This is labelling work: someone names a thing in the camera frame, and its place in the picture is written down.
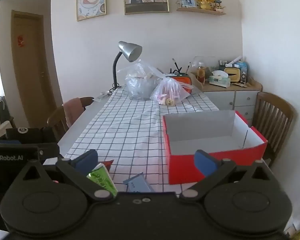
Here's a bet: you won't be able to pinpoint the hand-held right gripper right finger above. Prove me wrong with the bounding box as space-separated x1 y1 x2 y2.
180 149 275 203

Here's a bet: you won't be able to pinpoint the blue and white package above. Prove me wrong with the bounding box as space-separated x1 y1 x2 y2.
236 56 249 83

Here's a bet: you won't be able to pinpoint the black brush holder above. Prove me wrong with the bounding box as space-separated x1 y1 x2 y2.
169 59 183 76

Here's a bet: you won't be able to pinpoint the blue snack packet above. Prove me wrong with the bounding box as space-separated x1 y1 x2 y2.
123 173 154 193

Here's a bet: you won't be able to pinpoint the green tissue box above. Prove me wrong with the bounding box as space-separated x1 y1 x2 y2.
209 71 231 88

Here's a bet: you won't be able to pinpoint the green snack packet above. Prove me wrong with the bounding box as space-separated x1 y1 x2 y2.
87 163 118 197

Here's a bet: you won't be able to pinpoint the clear glass jar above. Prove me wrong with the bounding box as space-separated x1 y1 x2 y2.
191 56 217 79

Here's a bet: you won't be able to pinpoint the wooden slatted chair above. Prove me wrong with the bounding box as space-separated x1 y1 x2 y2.
251 92 297 167

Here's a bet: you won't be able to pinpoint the silver desk lamp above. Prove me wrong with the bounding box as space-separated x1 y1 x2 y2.
112 41 143 89

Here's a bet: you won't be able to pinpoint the amber drink bottle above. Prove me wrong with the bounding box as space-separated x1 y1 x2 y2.
197 66 206 83

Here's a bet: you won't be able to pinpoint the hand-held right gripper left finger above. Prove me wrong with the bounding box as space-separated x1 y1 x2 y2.
14 149 115 202

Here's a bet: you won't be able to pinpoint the wooden wall shelf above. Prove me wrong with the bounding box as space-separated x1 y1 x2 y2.
176 0 227 16

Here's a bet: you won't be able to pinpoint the pink cloth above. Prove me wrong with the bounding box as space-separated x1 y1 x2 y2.
63 97 84 128

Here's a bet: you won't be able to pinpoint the checked white tablecloth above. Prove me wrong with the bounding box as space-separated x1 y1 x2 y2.
65 85 219 193

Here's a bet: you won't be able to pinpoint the white drawer cabinet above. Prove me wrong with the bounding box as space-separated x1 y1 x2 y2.
190 76 263 128

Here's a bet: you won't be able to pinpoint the red cardboard box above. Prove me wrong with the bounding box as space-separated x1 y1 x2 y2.
162 110 268 185

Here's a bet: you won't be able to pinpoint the orange container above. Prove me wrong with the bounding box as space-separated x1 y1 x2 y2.
165 74 193 95

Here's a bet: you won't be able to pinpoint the small white packets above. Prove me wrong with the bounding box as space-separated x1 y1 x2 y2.
94 91 113 103

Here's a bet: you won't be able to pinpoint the large clear plastic bag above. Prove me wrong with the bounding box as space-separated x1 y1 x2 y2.
117 59 165 100

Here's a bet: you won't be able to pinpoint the wooden door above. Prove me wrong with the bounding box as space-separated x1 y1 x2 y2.
11 10 57 130

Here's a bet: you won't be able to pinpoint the framed food picture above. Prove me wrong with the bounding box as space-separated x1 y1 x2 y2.
76 0 107 22

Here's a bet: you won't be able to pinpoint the wooden chair with cloth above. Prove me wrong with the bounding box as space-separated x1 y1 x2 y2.
47 97 95 140

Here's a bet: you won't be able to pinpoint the small clear plastic bag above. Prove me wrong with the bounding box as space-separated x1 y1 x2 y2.
150 77 194 106

